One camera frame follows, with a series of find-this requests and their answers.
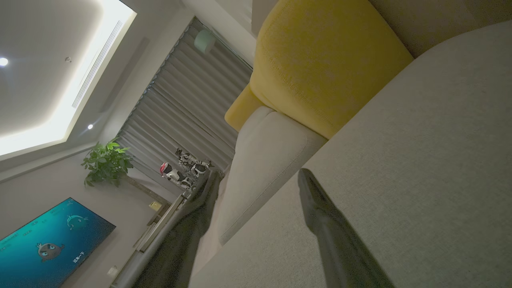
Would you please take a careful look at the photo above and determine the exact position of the large grey sofa seat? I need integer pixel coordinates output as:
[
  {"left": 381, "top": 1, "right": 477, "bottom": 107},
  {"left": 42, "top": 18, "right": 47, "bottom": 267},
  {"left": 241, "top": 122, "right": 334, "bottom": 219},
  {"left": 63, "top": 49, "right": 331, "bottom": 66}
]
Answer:
[{"left": 188, "top": 20, "right": 512, "bottom": 288}]

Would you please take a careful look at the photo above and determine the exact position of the green potted plant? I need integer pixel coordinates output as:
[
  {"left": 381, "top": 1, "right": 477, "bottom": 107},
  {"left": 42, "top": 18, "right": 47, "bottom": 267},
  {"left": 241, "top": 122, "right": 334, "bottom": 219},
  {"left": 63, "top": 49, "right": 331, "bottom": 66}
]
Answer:
[{"left": 81, "top": 138, "right": 134, "bottom": 188}]

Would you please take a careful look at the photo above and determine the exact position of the humanoid robot with santa hat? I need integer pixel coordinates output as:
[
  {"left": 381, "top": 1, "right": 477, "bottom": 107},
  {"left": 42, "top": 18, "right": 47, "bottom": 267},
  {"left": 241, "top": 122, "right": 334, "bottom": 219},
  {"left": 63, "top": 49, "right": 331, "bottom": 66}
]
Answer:
[{"left": 160, "top": 162, "right": 194, "bottom": 189}]

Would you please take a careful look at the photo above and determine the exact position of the ceiling air vent grille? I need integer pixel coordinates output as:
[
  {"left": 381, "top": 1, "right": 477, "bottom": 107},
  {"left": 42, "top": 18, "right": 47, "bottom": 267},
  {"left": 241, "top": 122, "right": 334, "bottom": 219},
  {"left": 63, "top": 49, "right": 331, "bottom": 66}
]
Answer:
[{"left": 72, "top": 21, "right": 123, "bottom": 109}]

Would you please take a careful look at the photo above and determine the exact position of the yellow sofa backrest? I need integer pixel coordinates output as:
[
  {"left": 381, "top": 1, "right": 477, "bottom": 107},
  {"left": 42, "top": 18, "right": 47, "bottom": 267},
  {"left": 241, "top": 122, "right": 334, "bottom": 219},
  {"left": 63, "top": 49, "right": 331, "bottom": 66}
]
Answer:
[{"left": 225, "top": 0, "right": 414, "bottom": 140}]

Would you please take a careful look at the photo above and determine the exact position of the round white wall device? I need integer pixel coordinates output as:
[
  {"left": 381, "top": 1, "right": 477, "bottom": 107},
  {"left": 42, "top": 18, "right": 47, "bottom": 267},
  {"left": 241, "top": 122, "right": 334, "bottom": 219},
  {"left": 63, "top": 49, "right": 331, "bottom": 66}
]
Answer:
[{"left": 195, "top": 29, "right": 217, "bottom": 54}]

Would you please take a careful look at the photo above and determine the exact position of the black white wheeled robot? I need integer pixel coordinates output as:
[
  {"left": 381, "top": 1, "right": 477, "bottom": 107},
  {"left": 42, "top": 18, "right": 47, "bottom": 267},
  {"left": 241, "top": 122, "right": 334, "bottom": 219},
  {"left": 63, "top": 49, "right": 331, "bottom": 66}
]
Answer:
[{"left": 175, "top": 148, "right": 213, "bottom": 177}]

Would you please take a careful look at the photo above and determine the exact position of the wall television screen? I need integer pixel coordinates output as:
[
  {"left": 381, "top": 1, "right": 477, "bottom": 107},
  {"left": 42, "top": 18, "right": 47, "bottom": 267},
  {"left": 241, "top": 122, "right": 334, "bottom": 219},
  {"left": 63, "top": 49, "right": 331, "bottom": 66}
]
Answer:
[{"left": 0, "top": 197, "right": 116, "bottom": 288}]

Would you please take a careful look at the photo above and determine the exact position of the grey pleated curtain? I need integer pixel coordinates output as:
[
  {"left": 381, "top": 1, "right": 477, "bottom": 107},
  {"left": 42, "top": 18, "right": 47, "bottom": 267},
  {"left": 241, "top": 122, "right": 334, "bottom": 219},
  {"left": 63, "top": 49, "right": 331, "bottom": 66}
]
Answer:
[{"left": 116, "top": 18, "right": 253, "bottom": 204}]

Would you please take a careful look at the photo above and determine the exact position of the grey sofa back cushion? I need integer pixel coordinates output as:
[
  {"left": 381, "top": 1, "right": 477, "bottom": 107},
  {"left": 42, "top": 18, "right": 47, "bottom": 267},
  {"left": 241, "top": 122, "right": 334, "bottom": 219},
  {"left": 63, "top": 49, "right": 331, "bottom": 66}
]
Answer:
[{"left": 192, "top": 106, "right": 328, "bottom": 276}]

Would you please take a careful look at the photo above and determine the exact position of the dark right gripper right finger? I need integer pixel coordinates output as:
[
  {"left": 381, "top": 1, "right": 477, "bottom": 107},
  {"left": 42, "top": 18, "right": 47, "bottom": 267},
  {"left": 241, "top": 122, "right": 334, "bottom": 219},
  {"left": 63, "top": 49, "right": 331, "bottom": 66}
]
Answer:
[{"left": 298, "top": 168, "right": 395, "bottom": 288}]

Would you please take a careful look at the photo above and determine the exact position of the long grey tv cabinet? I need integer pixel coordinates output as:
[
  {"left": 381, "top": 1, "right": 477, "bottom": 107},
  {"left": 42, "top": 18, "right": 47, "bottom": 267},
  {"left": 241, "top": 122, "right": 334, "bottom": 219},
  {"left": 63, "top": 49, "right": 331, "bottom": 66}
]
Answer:
[{"left": 110, "top": 192, "right": 188, "bottom": 288}]

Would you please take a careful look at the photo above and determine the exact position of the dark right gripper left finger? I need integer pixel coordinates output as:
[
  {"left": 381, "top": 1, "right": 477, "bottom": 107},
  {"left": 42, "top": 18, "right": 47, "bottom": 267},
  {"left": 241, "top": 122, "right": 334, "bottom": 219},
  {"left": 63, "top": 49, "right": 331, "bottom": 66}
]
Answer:
[{"left": 132, "top": 170, "right": 223, "bottom": 288}]

